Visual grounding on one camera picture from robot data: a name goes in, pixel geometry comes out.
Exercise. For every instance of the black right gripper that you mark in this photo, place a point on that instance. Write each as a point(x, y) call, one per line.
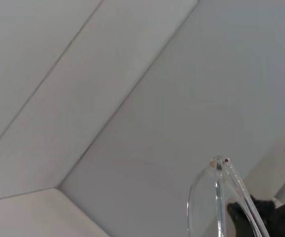
point(280, 219)

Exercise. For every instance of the transparent plastic glasses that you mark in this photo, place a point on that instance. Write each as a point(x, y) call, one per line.
point(219, 192)

